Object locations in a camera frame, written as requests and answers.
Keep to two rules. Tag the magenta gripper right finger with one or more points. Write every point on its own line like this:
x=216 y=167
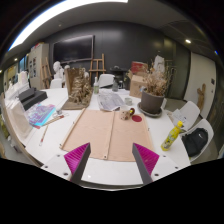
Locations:
x=146 y=161

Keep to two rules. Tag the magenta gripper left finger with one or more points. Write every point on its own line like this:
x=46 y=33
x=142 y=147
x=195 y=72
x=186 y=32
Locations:
x=76 y=161

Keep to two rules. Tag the yellow spray bottle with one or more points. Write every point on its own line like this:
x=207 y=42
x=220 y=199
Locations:
x=172 y=136

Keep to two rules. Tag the red round coaster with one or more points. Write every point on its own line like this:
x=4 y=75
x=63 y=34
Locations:
x=136 y=118

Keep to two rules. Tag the black backpack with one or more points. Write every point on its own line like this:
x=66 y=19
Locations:
x=195 y=141

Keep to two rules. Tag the patterned ceramic cup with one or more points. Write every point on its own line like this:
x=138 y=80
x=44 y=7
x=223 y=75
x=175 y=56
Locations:
x=124 y=113

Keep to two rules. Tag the grey plant pot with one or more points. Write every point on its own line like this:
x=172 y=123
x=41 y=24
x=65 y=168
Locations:
x=151 y=103

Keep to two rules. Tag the colourful magazine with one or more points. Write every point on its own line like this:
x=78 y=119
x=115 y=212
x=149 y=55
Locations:
x=38 y=114

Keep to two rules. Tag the white chair right far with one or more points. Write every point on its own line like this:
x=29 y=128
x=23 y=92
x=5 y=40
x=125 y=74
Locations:
x=187 y=115

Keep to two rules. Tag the white chair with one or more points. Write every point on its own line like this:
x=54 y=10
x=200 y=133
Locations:
x=201 y=124
x=106 y=80
x=187 y=115

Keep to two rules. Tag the white chair right near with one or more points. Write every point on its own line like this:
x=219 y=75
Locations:
x=201 y=124

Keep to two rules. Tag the brown carved sculpture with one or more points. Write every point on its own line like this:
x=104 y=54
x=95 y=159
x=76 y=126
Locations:
x=79 y=89

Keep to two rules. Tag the green glass bottle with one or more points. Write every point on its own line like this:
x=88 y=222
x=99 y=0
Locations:
x=96 y=86

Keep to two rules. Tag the black box stack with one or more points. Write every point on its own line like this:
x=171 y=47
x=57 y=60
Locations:
x=31 y=96

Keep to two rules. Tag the dried brown plant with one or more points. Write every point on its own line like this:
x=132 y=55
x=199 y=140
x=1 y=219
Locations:
x=158 y=79

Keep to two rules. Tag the cardboard box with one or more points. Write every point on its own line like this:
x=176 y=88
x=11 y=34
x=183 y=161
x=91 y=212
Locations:
x=137 y=85

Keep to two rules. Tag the white chair far side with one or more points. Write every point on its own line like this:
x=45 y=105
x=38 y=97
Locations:
x=106 y=80

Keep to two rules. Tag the wooden figure mannequin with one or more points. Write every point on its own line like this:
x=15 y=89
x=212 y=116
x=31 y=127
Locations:
x=201 y=95

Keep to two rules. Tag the white plaster bust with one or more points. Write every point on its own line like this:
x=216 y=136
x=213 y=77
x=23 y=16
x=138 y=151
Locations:
x=59 y=71

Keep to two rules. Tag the wooden easel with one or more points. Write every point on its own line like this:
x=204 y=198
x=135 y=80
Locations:
x=97 y=66

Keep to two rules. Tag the white door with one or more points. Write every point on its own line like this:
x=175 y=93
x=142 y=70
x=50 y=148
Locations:
x=202 y=71

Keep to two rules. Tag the black wall screen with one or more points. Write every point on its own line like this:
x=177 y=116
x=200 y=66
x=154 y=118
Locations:
x=74 y=49

